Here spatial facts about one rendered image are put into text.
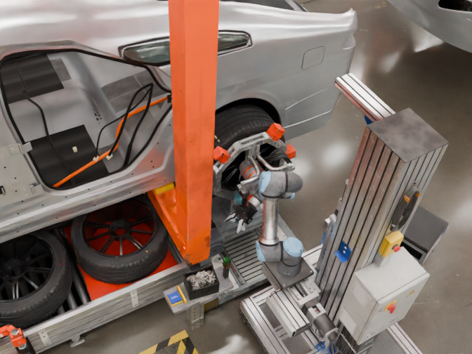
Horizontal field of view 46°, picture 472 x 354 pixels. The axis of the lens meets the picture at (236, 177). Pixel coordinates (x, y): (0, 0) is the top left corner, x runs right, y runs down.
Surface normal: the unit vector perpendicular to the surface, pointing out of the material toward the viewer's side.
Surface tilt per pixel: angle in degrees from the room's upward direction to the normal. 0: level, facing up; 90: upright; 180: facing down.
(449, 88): 0
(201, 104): 90
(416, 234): 0
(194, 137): 90
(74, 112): 50
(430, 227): 0
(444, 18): 91
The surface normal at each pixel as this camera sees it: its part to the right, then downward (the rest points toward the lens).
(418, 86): 0.06, -0.66
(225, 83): 0.48, 0.68
